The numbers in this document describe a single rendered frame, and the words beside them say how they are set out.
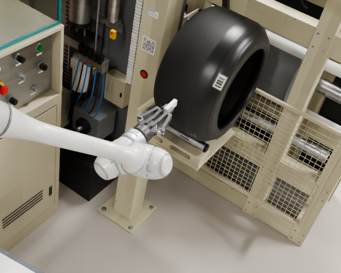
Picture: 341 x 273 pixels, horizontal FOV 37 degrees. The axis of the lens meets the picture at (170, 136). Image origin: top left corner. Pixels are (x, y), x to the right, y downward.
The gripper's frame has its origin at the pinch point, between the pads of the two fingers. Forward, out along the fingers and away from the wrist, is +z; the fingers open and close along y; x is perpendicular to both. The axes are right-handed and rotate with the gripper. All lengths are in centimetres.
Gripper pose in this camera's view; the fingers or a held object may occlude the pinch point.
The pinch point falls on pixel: (170, 106)
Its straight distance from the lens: 196.5
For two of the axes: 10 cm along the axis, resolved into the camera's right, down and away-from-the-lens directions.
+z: 5.8, -5.8, 5.7
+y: -8.1, -4.8, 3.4
